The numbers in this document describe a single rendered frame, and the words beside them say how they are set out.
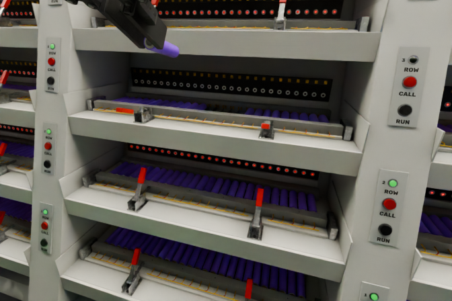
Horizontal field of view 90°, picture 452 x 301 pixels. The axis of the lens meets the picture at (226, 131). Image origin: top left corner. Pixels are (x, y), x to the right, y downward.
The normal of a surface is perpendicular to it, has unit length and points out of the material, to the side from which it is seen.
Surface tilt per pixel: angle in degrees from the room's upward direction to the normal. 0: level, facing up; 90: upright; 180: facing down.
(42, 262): 90
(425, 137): 90
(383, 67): 90
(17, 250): 17
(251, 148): 107
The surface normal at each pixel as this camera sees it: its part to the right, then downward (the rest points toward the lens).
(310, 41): -0.26, 0.33
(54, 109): -0.24, 0.05
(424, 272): 0.03, -0.93
